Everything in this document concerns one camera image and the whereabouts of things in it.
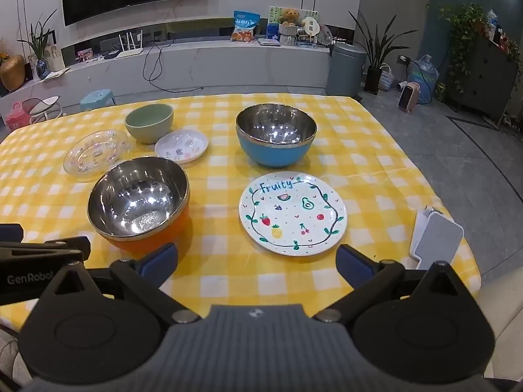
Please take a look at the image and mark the light blue stool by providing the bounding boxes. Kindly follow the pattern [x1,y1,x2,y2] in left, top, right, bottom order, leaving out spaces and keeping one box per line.
[80,89,116,112]

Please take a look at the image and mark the pink space heater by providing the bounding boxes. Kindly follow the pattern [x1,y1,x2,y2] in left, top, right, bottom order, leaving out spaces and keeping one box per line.
[398,82,422,114]

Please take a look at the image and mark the clear glass plate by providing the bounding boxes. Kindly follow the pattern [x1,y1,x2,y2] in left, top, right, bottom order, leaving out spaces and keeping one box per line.
[63,129,133,182]

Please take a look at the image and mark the small white printed plate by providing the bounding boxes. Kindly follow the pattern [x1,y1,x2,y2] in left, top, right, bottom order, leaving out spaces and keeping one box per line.
[154,129,209,165]

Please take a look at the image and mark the orange steel bowl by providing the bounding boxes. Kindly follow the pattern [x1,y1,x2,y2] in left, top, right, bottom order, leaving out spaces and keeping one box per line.
[87,157,191,254]

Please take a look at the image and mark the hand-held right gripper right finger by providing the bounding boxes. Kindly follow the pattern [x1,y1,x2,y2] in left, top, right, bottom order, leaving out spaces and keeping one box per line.
[312,244,475,324]

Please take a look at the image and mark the blue snack bag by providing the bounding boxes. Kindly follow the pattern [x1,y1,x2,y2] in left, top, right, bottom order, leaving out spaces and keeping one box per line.
[231,11,261,43]

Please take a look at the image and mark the white baby seat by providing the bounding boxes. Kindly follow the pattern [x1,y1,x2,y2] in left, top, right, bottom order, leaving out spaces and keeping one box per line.
[25,96,63,125]

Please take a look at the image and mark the white fruit pattern plate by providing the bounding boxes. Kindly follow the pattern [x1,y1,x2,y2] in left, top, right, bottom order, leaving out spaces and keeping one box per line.
[239,171,348,257]

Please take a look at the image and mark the white router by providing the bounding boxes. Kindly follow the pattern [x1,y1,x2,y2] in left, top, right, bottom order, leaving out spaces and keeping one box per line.
[117,29,144,58]

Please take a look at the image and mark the gold vase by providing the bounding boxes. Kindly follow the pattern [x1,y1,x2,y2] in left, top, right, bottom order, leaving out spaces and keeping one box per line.
[0,54,26,92]

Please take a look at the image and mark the blue water bottle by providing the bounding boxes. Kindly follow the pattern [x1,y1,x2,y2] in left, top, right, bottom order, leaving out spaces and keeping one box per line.
[410,54,440,106]

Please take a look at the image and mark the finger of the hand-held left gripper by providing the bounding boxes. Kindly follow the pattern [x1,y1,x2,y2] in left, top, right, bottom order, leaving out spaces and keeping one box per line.
[0,236,91,260]
[0,224,24,246]

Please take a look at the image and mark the grey trash can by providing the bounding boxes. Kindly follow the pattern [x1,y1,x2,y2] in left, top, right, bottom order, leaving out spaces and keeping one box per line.
[326,42,367,97]

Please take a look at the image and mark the plant in blue vase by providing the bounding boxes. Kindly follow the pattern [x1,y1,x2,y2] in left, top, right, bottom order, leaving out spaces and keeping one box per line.
[17,8,58,80]

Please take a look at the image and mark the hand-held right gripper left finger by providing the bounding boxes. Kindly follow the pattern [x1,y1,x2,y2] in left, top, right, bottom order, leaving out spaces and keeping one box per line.
[52,243,201,324]

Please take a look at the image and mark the yellow checked tablecloth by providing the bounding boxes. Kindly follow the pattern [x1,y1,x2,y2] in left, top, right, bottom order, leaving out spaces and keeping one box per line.
[0,93,481,335]

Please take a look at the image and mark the blue steel bowl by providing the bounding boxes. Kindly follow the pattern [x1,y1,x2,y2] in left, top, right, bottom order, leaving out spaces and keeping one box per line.
[236,105,318,168]

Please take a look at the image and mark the green ivy plant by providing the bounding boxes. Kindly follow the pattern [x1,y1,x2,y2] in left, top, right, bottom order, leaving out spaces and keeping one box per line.
[439,3,491,94]

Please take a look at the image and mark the green ceramic bowl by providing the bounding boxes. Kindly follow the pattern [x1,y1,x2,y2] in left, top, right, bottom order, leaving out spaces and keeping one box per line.
[125,104,175,144]

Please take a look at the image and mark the white woven basket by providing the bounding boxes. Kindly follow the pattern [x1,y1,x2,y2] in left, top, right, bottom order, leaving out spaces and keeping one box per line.
[378,63,396,91]

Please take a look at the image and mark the dark grey cabinet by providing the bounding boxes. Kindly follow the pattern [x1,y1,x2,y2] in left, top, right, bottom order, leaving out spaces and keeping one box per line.
[447,37,519,127]

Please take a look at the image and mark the black cable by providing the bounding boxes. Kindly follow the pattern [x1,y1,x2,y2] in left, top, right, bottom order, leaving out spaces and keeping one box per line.
[142,41,205,91]

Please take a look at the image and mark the pink basket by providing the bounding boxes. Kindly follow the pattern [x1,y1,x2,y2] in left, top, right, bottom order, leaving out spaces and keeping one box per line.
[5,102,33,132]

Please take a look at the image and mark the tall leafy potted plant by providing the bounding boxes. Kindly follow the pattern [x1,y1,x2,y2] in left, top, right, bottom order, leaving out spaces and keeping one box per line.
[348,10,417,95]

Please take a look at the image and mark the green picture card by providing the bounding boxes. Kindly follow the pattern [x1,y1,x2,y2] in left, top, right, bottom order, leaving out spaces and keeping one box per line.
[268,7,319,25]

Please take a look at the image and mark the brown teddy bear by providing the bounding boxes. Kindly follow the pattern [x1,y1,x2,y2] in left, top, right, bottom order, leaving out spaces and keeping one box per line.
[279,7,302,25]

